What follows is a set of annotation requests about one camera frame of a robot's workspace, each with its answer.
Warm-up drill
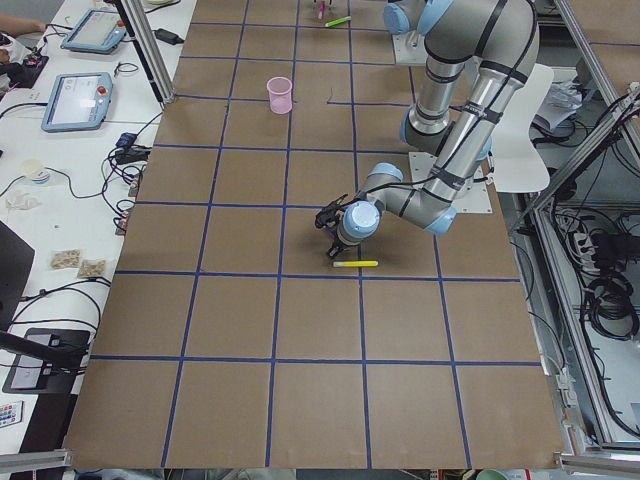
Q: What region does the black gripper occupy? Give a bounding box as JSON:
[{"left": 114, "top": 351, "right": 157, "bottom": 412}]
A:
[{"left": 314, "top": 194, "right": 347, "bottom": 258}]

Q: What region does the purple pen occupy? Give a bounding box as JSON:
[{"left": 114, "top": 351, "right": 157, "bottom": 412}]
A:
[{"left": 321, "top": 225, "right": 337, "bottom": 240}]

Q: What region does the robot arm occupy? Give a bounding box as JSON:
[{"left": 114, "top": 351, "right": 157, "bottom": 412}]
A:
[
  {"left": 315, "top": 0, "right": 539, "bottom": 258},
  {"left": 383, "top": 0, "right": 427, "bottom": 35}
]

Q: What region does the pink mesh pen cup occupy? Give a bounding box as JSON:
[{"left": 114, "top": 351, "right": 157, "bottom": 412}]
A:
[{"left": 266, "top": 77, "right": 293, "bottom": 115}]

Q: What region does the yellow pen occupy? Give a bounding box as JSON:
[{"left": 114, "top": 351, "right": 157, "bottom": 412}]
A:
[{"left": 332, "top": 260, "right": 379, "bottom": 268}]

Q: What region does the white chair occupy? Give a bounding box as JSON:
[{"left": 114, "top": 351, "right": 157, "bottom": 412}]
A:
[{"left": 491, "top": 64, "right": 554, "bottom": 193}]

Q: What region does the green pen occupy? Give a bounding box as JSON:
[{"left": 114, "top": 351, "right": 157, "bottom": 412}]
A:
[{"left": 324, "top": 16, "right": 352, "bottom": 28}]

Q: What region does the black power adapter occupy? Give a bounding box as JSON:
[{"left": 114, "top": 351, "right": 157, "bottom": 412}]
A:
[{"left": 154, "top": 28, "right": 184, "bottom": 45}]

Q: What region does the lower teach pendant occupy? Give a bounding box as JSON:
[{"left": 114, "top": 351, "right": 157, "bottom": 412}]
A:
[{"left": 41, "top": 72, "right": 113, "bottom": 133}]

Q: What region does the teach pendant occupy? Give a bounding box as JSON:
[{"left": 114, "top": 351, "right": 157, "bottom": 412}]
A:
[
  {"left": 61, "top": 9, "right": 126, "bottom": 54},
  {"left": 41, "top": 72, "right": 113, "bottom": 133}
]

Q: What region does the black monitor stand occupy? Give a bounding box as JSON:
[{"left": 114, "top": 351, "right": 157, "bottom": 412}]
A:
[{"left": 1, "top": 328, "right": 91, "bottom": 394}]

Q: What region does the upper teach pendant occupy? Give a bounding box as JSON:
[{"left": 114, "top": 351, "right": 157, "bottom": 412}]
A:
[{"left": 61, "top": 9, "right": 126, "bottom": 54}]

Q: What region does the remote control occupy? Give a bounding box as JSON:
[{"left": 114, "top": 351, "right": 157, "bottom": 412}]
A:
[{"left": 0, "top": 400, "right": 24, "bottom": 429}]

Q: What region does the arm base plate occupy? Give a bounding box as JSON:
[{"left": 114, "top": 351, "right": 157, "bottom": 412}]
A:
[
  {"left": 392, "top": 31, "right": 427, "bottom": 66},
  {"left": 408, "top": 151, "right": 494, "bottom": 215}
]

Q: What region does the aluminium frame post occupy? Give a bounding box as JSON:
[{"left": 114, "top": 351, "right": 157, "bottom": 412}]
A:
[{"left": 114, "top": 0, "right": 175, "bottom": 105}]

